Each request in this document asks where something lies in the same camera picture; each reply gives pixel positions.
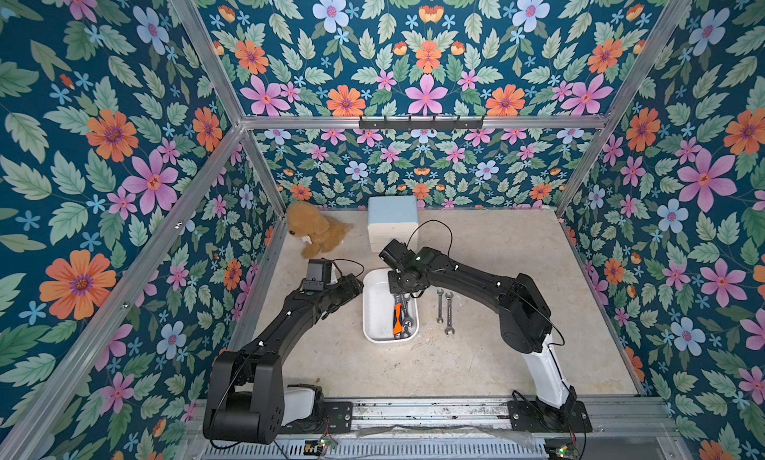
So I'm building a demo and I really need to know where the small silver combination wrench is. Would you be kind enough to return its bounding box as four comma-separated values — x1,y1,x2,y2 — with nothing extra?
436,288,444,324

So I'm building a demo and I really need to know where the white plastic storage tray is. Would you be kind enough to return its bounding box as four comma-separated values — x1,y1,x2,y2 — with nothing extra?
363,269,420,345

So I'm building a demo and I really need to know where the orange handled adjustable wrench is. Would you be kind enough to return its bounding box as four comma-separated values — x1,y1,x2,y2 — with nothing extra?
392,301,404,339

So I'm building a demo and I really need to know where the silver end wrench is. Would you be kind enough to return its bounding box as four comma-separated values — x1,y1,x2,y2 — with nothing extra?
444,292,455,336

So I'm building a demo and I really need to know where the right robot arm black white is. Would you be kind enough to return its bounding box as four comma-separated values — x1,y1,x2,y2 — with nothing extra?
379,240,577,430

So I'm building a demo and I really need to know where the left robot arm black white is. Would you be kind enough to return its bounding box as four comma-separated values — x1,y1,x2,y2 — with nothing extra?
202,275,364,444

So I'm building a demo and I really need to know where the brown plush teddy dog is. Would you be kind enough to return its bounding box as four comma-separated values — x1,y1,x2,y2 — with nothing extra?
286,201,352,259

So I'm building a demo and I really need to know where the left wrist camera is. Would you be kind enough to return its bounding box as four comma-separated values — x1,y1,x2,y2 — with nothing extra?
301,258,334,292

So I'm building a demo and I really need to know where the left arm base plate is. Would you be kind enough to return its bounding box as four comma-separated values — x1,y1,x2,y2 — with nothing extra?
281,401,354,434

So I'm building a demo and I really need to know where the black hook rail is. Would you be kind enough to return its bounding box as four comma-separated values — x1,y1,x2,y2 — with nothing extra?
358,115,485,131

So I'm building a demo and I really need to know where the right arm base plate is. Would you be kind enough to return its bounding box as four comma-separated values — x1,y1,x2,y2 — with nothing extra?
507,399,593,434

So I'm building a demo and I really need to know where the aluminium front rail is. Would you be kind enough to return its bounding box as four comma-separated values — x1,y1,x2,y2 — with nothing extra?
177,395,692,459

